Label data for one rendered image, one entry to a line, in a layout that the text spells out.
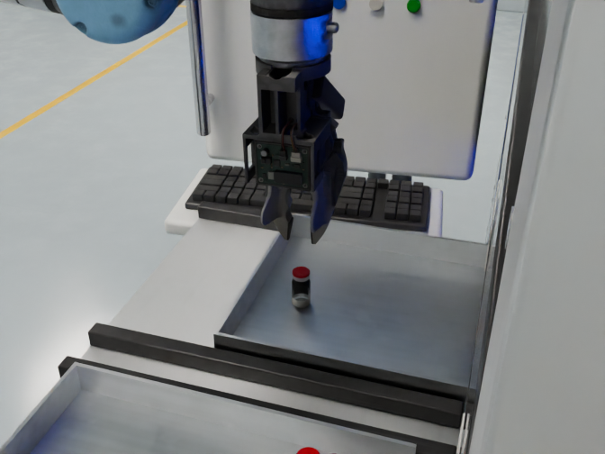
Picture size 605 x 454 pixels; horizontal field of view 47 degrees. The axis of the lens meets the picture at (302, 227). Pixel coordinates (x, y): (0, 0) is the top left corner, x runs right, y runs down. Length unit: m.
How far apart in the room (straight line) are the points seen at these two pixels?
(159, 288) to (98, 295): 1.53
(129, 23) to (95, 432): 0.39
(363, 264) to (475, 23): 0.47
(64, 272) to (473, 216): 1.54
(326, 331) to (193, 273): 0.20
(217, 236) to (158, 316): 0.18
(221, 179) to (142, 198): 1.71
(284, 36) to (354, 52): 0.58
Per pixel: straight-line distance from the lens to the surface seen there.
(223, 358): 0.73
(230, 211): 0.97
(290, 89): 0.63
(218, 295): 0.85
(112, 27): 0.50
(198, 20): 1.19
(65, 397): 0.73
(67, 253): 2.64
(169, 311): 0.83
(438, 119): 1.23
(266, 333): 0.78
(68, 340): 2.23
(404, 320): 0.81
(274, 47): 0.63
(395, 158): 1.27
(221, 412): 0.68
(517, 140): 0.45
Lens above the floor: 1.39
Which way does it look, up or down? 32 degrees down
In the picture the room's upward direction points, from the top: straight up
